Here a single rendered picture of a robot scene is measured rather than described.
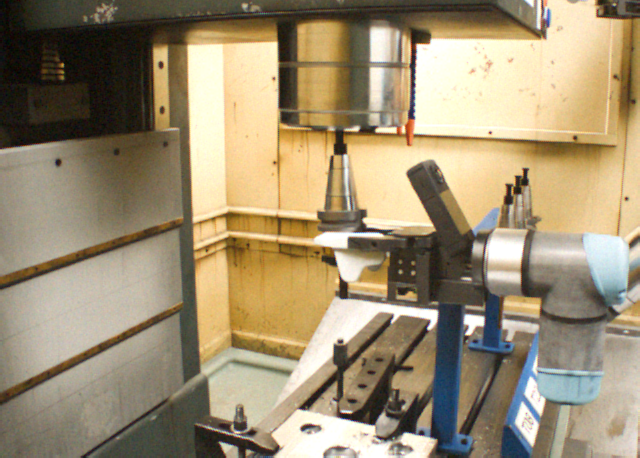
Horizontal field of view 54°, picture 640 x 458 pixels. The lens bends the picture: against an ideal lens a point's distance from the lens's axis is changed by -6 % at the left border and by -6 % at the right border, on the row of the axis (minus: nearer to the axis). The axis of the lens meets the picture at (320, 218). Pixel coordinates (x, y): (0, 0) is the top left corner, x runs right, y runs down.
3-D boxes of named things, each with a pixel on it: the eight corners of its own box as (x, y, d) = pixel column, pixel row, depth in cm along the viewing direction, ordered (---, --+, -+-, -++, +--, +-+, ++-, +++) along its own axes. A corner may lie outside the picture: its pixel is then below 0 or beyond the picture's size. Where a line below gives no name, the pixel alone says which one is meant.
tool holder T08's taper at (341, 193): (335, 206, 85) (334, 154, 84) (365, 207, 83) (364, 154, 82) (317, 210, 82) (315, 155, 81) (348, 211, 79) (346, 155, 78)
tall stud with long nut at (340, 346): (349, 398, 125) (350, 337, 122) (343, 405, 123) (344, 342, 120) (336, 396, 126) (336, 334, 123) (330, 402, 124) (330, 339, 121)
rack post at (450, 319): (474, 441, 109) (487, 277, 103) (467, 457, 104) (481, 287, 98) (418, 430, 113) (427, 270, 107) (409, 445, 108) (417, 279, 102)
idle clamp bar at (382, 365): (395, 382, 132) (396, 353, 130) (358, 448, 108) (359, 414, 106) (371, 378, 133) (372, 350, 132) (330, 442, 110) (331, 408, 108)
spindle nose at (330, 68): (318, 118, 90) (318, 31, 88) (427, 123, 83) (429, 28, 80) (251, 126, 77) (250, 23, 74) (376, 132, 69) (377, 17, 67)
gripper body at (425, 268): (380, 300, 77) (480, 311, 72) (380, 228, 76) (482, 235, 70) (403, 286, 84) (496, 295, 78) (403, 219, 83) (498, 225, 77)
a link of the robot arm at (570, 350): (600, 372, 78) (606, 288, 76) (602, 414, 68) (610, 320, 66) (537, 367, 81) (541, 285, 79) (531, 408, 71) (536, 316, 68)
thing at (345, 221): (334, 224, 87) (333, 205, 87) (375, 226, 84) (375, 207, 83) (308, 230, 82) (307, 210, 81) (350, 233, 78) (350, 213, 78)
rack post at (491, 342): (514, 347, 148) (524, 222, 142) (510, 356, 143) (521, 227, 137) (472, 341, 152) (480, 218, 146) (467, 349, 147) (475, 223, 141)
